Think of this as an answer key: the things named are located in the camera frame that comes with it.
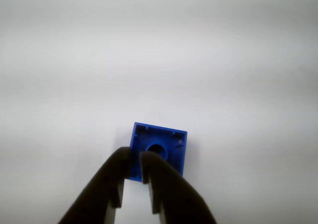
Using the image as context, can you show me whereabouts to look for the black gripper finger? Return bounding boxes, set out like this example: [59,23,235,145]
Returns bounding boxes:
[140,151,218,224]
[57,146,132,224]

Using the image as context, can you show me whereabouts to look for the blue lego brick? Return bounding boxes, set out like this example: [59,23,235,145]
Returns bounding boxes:
[129,122,188,182]

